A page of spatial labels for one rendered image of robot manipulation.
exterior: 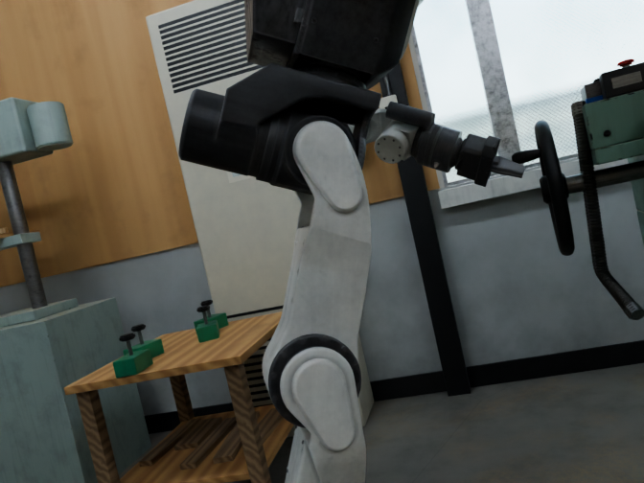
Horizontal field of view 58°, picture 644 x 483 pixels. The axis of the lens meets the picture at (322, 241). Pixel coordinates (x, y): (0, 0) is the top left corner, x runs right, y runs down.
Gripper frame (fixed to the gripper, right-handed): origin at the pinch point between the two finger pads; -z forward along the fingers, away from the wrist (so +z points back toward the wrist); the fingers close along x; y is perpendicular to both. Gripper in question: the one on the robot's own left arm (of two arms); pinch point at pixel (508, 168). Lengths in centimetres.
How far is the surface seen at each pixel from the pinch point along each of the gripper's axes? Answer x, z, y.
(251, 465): -81, 40, -63
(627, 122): 6.8, -17.7, 13.1
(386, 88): -78, 59, 87
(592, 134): 4.3, -12.7, 10.1
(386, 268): -131, 37, 37
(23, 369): -112, 144, -65
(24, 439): -128, 137, -86
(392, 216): -117, 42, 55
